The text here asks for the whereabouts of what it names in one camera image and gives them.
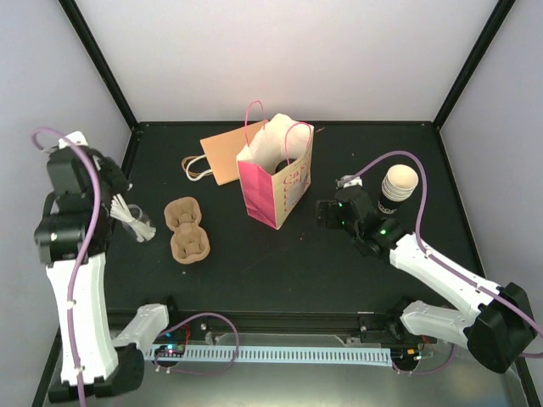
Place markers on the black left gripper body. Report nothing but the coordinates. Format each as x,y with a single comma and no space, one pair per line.
119,181

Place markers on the white straws bundle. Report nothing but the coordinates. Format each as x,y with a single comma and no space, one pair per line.
133,218

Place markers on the light blue cable duct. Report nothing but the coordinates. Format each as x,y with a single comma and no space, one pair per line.
265,354

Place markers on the brown pulp cup carriers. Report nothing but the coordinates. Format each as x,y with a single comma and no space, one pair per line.
189,242

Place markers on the black cup lid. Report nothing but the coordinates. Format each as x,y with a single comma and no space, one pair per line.
282,165

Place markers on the plain brown paper bag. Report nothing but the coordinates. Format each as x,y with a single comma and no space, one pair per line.
220,151

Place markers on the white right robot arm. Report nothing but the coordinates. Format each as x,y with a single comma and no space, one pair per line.
488,320

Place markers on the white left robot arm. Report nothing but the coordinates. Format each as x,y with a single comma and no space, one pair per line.
72,238

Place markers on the stack of paper cups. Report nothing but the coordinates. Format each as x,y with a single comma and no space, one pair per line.
397,186

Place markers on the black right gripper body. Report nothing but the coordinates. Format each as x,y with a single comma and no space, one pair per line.
332,221

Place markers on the black frame post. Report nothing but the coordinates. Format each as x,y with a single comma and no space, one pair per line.
486,36
84,33

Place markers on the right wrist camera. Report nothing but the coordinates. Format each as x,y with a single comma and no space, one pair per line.
349,181

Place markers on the black frame post right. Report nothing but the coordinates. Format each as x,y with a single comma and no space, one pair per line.
486,36

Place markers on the black frame post left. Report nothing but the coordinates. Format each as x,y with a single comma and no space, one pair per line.
84,33

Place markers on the cream cakes paper bag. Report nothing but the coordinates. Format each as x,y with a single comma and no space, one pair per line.
269,197

